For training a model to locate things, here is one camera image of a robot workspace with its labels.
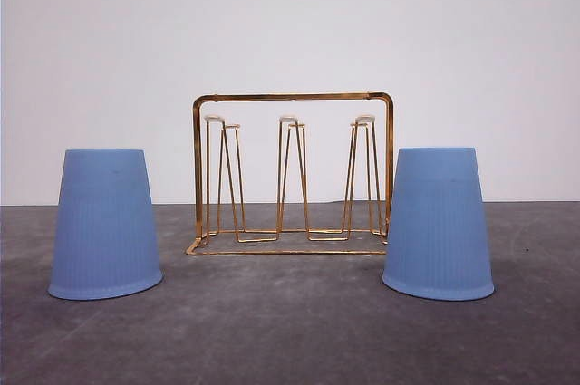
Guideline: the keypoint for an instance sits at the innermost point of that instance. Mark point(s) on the blue ribbed cup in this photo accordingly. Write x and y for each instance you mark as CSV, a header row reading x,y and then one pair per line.
x,y
104,234
437,239

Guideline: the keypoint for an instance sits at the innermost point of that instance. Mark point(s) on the gold wire cup rack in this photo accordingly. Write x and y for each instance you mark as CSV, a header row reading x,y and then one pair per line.
x,y
308,173

